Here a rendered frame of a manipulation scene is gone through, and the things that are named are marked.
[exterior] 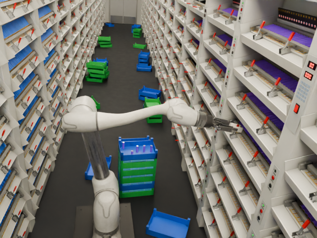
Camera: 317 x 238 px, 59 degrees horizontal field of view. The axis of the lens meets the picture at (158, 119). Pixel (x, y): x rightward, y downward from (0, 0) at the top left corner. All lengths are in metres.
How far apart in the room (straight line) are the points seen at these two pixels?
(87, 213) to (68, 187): 0.67
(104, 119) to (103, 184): 0.54
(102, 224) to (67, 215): 0.69
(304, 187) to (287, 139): 0.19
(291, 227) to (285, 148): 0.30
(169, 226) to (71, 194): 0.89
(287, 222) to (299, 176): 0.20
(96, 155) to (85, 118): 0.36
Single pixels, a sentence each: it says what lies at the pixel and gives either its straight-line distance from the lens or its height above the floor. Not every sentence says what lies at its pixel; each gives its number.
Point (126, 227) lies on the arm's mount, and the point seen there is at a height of 0.28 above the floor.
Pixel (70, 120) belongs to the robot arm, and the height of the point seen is 1.06.
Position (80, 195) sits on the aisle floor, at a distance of 2.59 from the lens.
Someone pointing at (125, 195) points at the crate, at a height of 0.03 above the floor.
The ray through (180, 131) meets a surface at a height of 0.18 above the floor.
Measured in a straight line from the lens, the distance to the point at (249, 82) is 1.49.
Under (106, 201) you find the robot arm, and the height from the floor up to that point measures 0.55.
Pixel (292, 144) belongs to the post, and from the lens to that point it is 1.16.
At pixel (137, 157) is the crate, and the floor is 0.42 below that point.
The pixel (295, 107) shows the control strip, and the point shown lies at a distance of 1.13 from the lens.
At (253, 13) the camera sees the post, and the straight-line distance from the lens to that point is 1.66.
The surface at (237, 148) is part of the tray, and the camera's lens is 1.62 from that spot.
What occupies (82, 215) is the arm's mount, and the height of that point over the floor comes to 0.27.
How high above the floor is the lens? 1.76
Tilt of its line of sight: 28 degrees down
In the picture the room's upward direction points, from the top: 5 degrees clockwise
